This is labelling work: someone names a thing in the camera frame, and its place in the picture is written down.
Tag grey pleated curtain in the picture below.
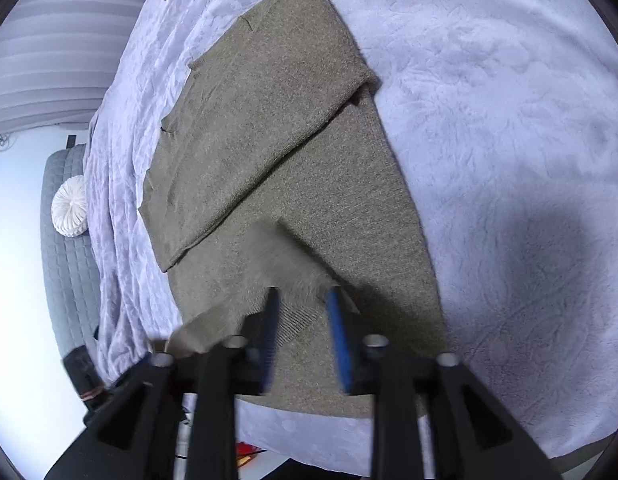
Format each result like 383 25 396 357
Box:
0 0 146 136

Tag white round ruffled pillow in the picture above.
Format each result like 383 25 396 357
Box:
51 174 88 238

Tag lavender plush bed blanket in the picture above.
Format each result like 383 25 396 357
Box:
85 0 618 457

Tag olive green knit sweater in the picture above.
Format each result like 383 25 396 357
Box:
140 0 446 418

